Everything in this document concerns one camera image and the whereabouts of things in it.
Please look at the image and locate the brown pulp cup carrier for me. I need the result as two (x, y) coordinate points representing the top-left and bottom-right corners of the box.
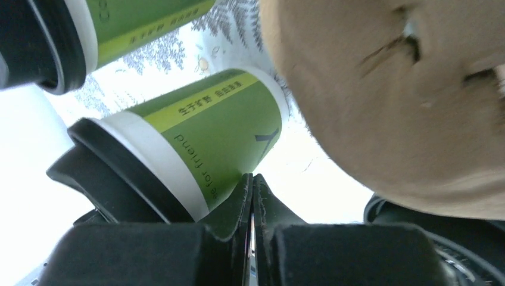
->
(259, 1), (504, 220)

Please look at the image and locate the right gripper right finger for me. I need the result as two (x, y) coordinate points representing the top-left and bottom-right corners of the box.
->
(252, 175), (450, 285)

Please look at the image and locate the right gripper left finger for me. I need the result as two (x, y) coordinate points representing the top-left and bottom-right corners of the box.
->
(39, 174), (253, 285)

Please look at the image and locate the black cup lid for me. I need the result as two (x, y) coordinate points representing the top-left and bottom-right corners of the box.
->
(46, 117), (194, 225)
(1, 1), (86, 95)

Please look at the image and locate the green paper cup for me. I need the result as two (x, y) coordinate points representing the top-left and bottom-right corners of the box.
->
(97, 67), (289, 221)
(65, 0), (218, 74)

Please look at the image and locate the floral table mat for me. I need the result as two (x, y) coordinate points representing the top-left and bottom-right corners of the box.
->
(1, 1), (372, 285)

